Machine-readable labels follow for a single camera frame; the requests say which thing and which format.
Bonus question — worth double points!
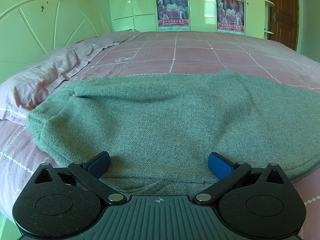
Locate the far pink pillow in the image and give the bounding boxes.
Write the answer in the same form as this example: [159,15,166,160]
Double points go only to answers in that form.
[76,30,142,51]

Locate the brown wooden door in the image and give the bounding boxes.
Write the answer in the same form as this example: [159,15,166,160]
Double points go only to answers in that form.
[270,0,299,50]

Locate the pink pillow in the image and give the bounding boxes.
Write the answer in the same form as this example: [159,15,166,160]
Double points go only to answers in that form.
[76,30,142,51]
[1,42,108,125]

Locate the grey sweatpants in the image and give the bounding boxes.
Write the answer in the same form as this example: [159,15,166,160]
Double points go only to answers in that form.
[26,71,319,195]

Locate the lower left red poster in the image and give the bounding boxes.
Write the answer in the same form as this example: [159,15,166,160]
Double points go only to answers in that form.
[156,0,189,28]

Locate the pink checked bed sheet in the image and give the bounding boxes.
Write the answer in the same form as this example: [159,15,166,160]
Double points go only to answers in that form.
[1,31,319,239]

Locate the white wooden headboard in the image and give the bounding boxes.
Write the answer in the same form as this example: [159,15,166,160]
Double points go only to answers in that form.
[1,0,110,82]

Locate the lower right red poster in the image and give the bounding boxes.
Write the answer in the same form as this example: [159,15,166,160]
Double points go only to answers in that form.
[217,0,245,35]

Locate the white corner shelf unit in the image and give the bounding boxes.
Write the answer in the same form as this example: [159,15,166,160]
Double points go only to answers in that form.
[264,0,274,39]

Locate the white built-in wardrobe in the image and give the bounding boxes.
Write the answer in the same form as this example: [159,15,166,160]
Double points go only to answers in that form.
[109,0,265,38]

